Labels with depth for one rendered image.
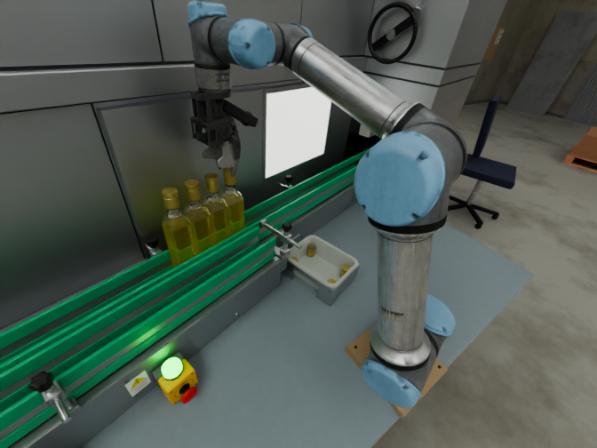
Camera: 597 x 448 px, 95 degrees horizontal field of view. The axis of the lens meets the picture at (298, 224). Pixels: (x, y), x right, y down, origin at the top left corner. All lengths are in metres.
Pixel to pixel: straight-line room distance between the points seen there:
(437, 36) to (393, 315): 1.14
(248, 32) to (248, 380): 0.77
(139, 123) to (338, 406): 0.83
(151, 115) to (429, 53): 1.09
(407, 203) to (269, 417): 0.60
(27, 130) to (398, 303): 0.76
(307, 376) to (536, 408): 1.50
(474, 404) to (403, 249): 1.53
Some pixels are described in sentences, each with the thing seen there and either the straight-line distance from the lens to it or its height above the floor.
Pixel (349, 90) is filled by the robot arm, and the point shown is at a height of 1.41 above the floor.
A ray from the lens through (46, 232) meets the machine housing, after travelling 0.84.
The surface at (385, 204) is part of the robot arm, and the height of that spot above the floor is 1.32.
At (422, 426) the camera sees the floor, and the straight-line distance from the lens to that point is 1.74.
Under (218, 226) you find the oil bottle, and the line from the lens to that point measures 0.81.
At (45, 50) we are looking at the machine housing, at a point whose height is 1.42.
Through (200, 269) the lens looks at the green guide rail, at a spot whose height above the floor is 0.94.
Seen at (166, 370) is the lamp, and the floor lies 0.85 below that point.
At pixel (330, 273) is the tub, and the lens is 1.03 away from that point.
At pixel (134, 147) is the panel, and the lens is 0.78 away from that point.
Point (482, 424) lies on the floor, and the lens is 1.89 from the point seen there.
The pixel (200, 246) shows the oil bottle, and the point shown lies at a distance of 0.81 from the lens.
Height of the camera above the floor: 1.51
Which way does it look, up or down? 37 degrees down
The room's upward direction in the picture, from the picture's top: 6 degrees clockwise
